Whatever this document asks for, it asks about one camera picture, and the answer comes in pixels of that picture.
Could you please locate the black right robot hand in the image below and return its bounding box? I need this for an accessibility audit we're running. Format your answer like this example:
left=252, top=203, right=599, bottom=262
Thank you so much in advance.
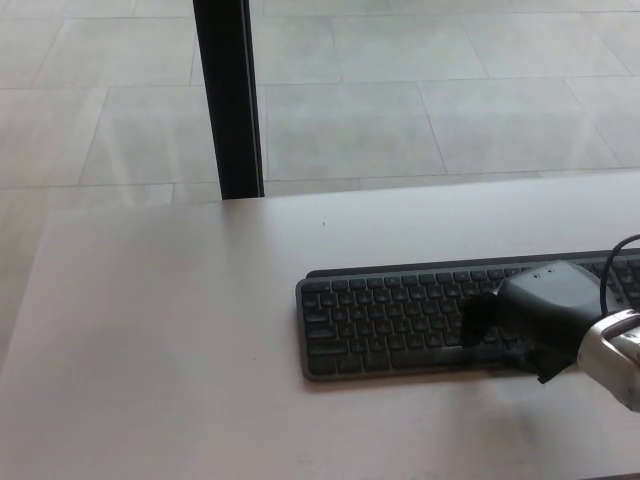
left=459, top=260, right=609, bottom=385

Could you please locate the black wireless keyboard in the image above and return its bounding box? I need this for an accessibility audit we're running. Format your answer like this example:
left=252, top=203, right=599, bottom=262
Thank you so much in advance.
left=294, top=249, right=640, bottom=383

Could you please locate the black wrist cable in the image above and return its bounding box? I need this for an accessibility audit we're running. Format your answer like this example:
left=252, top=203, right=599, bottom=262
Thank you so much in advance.
left=597, top=235, right=640, bottom=317

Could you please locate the black metal window post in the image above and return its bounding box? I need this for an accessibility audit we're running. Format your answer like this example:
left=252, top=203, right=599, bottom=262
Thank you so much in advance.
left=192, top=0, right=266, bottom=201

